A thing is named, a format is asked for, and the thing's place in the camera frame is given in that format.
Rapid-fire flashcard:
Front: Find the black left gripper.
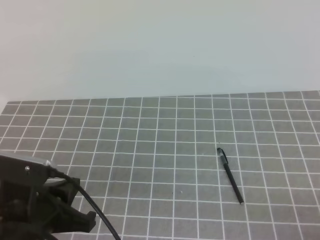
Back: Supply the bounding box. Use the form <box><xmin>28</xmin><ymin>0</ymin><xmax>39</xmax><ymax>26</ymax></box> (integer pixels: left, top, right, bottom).
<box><xmin>0</xmin><ymin>174</ymin><xmax>97</xmax><ymax>240</ymax></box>

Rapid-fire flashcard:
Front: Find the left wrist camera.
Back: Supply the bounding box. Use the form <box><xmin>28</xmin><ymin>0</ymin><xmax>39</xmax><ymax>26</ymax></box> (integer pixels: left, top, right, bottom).
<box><xmin>0</xmin><ymin>151</ymin><xmax>57</xmax><ymax>187</ymax></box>

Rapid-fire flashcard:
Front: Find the grey grid tablecloth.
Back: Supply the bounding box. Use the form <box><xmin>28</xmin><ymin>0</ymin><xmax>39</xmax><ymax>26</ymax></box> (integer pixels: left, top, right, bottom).
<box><xmin>0</xmin><ymin>91</ymin><xmax>320</xmax><ymax>240</ymax></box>

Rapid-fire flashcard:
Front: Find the clear black pen cap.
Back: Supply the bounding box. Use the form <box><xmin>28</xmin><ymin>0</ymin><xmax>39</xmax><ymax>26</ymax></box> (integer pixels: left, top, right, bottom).
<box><xmin>217</xmin><ymin>147</ymin><xmax>229</xmax><ymax>165</ymax></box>

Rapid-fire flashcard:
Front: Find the black pen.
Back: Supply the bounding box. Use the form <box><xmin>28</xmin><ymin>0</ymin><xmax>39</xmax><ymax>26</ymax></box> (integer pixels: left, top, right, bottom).
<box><xmin>223</xmin><ymin>163</ymin><xmax>245</xmax><ymax>205</ymax></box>

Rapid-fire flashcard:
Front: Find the black left camera cable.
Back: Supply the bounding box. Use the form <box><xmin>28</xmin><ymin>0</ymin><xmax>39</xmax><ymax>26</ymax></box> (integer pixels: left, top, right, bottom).
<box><xmin>47</xmin><ymin>168</ymin><xmax>123</xmax><ymax>240</ymax></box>

